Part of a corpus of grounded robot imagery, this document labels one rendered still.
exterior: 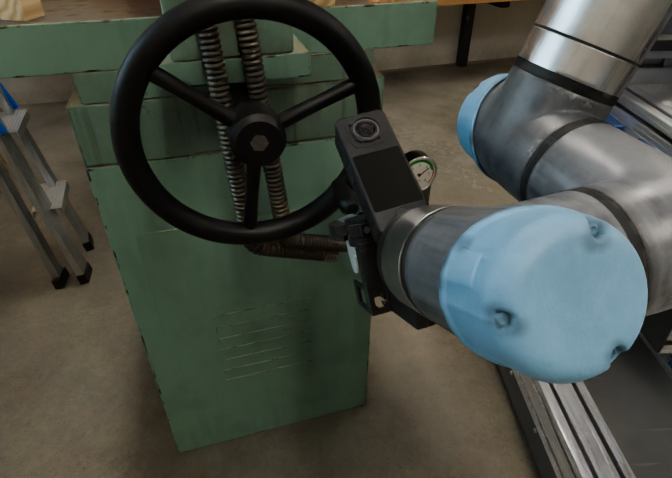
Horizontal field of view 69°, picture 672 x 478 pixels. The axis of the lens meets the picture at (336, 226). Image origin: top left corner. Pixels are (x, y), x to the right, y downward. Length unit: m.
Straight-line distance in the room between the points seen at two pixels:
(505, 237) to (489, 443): 1.06
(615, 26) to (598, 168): 0.09
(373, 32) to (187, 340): 0.62
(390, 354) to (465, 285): 1.14
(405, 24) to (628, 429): 0.82
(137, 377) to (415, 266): 1.18
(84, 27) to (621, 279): 0.62
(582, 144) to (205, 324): 0.75
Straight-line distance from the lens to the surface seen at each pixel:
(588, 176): 0.31
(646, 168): 0.31
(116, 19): 0.69
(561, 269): 0.21
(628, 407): 1.15
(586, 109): 0.37
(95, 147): 0.74
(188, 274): 0.86
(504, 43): 3.92
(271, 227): 0.60
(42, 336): 1.62
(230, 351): 0.99
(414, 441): 1.22
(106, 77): 0.71
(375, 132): 0.41
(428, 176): 0.79
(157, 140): 0.73
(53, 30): 0.70
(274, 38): 0.60
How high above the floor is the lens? 1.03
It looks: 35 degrees down
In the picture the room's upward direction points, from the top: straight up
